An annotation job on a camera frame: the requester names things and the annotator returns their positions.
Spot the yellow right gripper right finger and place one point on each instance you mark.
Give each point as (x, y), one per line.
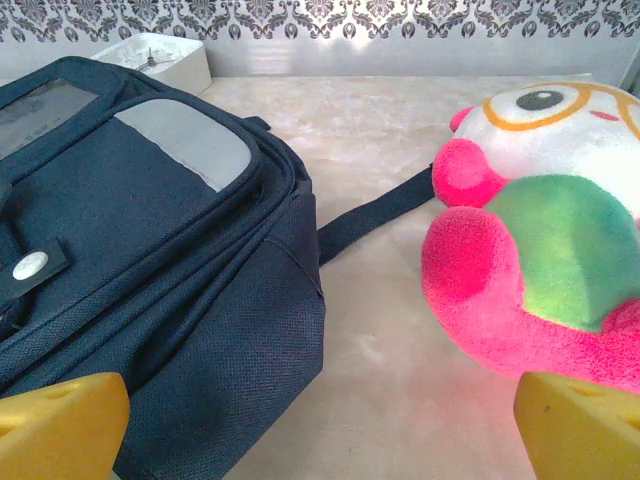
(585, 440)

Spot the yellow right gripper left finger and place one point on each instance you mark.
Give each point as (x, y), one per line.
(60, 435)

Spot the navy blue backpack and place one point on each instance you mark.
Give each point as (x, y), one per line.
(150, 240)

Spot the pink plush toy with glasses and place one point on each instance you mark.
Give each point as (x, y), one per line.
(540, 250)

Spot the white square clock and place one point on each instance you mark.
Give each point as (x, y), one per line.
(170, 57)

